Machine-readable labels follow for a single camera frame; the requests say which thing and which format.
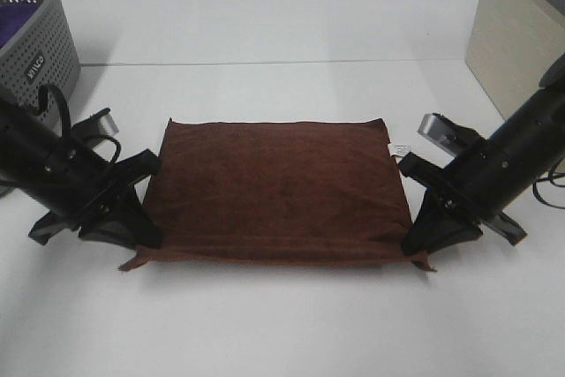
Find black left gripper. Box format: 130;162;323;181
28;136;162;249

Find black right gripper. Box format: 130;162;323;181
399;136;526;256

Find brown towel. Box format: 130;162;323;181
123;118;430;271

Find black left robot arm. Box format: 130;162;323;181
1;102;163;249

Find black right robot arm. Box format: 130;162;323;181
399;57;564;256

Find grey perforated laundry basket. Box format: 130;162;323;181
1;0;80;106

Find beige storage bin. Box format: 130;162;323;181
465;0;564;118

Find purple cloth in basket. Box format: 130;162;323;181
0;4;38;48

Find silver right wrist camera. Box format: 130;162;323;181
418;113;482;157

